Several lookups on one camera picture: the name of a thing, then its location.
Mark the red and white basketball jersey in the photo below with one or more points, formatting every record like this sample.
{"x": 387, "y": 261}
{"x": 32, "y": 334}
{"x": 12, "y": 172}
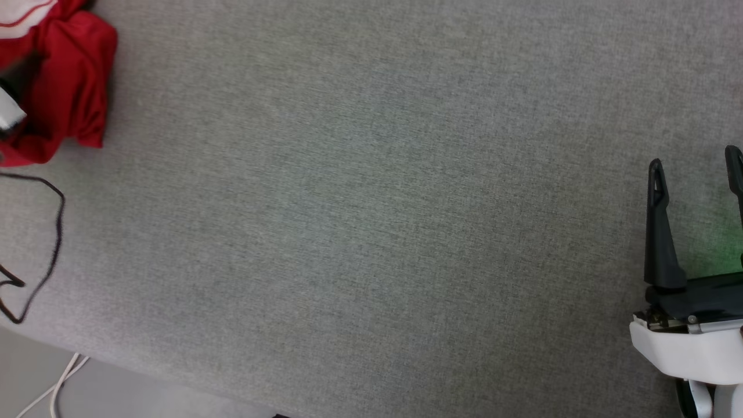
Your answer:
{"x": 72, "y": 75}

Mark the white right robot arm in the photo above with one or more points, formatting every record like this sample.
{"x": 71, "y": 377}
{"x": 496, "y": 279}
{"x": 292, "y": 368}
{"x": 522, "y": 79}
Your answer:
{"x": 717, "y": 400}

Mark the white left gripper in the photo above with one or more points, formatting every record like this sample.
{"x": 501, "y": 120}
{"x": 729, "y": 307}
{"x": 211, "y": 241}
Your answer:
{"x": 8, "y": 111}

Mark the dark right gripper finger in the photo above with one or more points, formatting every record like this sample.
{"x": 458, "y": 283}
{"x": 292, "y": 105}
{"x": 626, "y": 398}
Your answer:
{"x": 736, "y": 168}

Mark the grey fabric sofa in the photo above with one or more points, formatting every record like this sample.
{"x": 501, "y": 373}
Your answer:
{"x": 371, "y": 203}

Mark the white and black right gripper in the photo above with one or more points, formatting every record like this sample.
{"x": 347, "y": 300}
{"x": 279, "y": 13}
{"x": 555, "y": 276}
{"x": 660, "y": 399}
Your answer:
{"x": 696, "y": 348}

